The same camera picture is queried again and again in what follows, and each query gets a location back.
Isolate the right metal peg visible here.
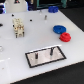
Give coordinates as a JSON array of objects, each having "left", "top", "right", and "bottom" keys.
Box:
[{"left": 49, "top": 47, "right": 55, "bottom": 57}]

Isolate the black-framed peg base plate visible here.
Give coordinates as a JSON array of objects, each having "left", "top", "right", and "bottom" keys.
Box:
[{"left": 26, "top": 46, "right": 66, "bottom": 68}]

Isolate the red gear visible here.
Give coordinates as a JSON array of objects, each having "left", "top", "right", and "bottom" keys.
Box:
[{"left": 60, "top": 32, "right": 71, "bottom": 42}]

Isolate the small blue part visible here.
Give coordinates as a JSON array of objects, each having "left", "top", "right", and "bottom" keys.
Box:
[{"left": 48, "top": 6, "right": 58, "bottom": 13}]

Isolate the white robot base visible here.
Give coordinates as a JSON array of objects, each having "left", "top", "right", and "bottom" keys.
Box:
[{"left": 5, "top": 0, "right": 27, "bottom": 13}]

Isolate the blue gear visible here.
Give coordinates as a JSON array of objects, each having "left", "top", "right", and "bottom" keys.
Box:
[{"left": 53, "top": 25, "right": 66, "bottom": 34}]

